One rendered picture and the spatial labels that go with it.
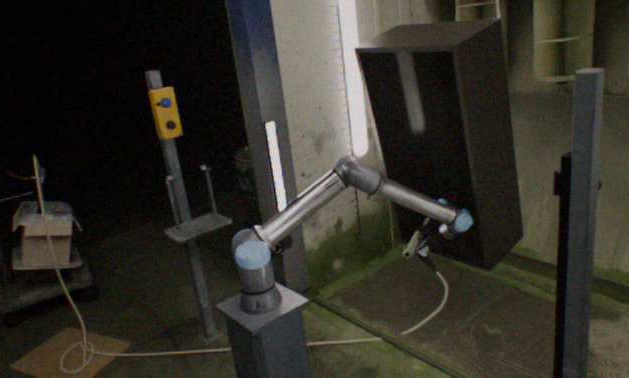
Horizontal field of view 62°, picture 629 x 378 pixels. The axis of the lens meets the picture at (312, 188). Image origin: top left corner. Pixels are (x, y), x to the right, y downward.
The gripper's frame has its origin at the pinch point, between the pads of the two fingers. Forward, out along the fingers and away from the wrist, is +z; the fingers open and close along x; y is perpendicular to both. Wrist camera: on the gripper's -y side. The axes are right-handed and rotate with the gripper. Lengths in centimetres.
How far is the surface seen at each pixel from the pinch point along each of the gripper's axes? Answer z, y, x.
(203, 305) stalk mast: 111, -57, -41
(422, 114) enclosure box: -43, -52, 37
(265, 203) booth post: 54, -77, -2
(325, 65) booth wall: -18, -114, 42
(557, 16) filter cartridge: -121, -41, 92
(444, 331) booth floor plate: 21, 46, -3
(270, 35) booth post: -21, -141, 8
